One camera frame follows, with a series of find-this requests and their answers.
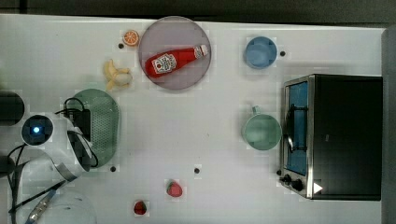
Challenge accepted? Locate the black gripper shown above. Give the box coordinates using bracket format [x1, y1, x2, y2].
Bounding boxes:
[64, 108, 92, 141]

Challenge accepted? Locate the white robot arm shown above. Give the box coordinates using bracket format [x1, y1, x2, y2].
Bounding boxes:
[8, 112, 92, 224]

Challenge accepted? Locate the peeled banana toy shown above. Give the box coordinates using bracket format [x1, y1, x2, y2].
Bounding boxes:
[104, 60, 133, 91]

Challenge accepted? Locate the orange slice toy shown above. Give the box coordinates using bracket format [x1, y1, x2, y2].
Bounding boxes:
[122, 30, 139, 47]

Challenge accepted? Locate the red ketchup bottle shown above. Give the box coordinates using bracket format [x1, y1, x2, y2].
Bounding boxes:
[145, 45, 209, 78]

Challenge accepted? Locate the red strawberry toy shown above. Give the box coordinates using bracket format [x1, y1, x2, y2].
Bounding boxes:
[134, 201, 147, 216]

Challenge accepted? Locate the grey round plate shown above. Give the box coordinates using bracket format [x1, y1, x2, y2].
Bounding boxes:
[138, 16, 211, 91]

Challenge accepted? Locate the pink strawberry toy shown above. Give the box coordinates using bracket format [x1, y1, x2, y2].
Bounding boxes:
[166, 180, 183, 198]

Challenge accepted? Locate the green mug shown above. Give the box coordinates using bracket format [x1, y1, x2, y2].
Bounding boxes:
[241, 105, 282, 150]

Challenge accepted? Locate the blue bowl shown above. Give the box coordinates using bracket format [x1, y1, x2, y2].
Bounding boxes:
[244, 36, 277, 69]

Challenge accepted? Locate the silver toaster oven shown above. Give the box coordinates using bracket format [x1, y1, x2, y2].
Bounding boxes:
[277, 74, 383, 201]

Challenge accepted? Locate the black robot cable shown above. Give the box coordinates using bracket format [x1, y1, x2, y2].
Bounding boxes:
[6, 97, 99, 224]

